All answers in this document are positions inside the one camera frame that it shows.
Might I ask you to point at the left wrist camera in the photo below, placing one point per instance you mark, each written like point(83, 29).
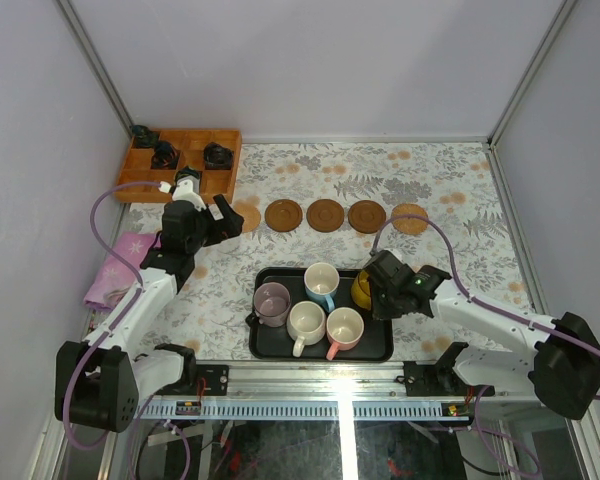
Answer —
point(187, 189)

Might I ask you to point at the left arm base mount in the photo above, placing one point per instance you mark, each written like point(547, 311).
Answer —
point(205, 377)

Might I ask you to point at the dark wooden coaster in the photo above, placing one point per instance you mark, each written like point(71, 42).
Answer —
point(366, 216)
point(283, 215)
point(325, 215)

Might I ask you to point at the blue slotted cable duct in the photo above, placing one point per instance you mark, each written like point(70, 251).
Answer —
point(299, 410)

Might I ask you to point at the woven rattan coaster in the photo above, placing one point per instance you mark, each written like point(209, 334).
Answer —
point(251, 215)
point(412, 225)

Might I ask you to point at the pink princess cloth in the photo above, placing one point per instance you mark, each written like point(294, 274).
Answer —
point(114, 279)

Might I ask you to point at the cream white mug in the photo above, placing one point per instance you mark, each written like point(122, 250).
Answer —
point(305, 325)

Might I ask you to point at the purple mug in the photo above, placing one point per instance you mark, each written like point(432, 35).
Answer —
point(271, 305)

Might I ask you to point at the black roll far corner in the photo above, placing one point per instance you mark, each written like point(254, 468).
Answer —
point(142, 134)

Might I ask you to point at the orange wooden compartment tray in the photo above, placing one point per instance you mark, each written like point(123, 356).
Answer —
point(189, 144)

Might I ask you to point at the yellow mug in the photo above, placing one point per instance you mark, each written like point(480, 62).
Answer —
point(360, 291)

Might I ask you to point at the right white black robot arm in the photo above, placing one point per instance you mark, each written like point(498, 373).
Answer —
point(558, 360)

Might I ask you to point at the floral tablecloth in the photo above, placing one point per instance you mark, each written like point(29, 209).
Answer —
point(452, 181)

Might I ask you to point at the aluminium front rail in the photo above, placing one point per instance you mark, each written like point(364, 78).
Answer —
point(325, 380)

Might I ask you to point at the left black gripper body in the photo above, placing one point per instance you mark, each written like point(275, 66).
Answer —
point(223, 220)

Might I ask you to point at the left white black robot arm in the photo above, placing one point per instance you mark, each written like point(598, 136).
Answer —
point(120, 333)

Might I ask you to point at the dark green yellow roll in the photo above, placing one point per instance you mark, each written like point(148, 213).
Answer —
point(186, 173)

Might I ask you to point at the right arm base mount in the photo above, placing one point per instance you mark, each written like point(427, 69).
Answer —
point(438, 379)

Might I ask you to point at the pink mug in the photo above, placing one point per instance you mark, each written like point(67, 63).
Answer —
point(344, 329)

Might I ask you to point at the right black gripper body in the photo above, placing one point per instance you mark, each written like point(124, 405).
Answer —
point(383, 303)

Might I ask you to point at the blue mug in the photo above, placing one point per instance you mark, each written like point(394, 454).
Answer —
point(321, 282)

